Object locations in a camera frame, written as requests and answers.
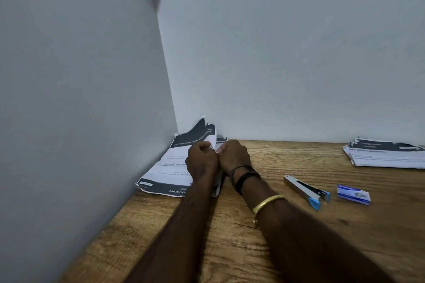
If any person's left hand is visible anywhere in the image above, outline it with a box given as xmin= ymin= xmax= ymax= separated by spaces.
xmin=185 ymin=141 xmax=220 ymax=182

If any person's right hand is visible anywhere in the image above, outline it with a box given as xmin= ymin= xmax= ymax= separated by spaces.
xmin=216 ymin=139 xmax=252 ymax=174

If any stack of printed papers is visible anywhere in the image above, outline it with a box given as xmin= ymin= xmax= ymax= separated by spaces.
xmin=135 ymin=137 xmax=228 ymax=198

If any silver blue stapler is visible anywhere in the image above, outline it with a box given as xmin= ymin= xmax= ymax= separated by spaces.
xmin=284 ymin=175 xmax=332 ymax=212

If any blue white staples box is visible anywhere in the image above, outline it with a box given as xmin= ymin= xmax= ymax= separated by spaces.
xmin=337 ymin=184 xmax=371 ymax=206

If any person's right forearm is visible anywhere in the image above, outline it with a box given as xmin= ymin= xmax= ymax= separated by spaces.
xmin=229 ymin=166 xmax=396 ymax=283

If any person's left forearm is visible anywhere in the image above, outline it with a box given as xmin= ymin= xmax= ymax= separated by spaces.
xmin=124 ymin=176 xmax=223 ymax=283

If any gold bangle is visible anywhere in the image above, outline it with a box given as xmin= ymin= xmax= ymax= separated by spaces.
xmin=251 ymin=194 xmax=288 ymax=229

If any wooden table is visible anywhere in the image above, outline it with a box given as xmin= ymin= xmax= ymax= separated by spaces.
xmin=59 ymin=140 xmax=425 ymax=283

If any thin black thread bracelet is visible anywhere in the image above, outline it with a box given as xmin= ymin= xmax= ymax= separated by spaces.
xmin=229 ymin=165 xmax=256 ymax=187

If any black band bracelet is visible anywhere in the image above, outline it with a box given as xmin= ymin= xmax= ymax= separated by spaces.
xmin=234 ymin=170 xmax=261 ymax=195

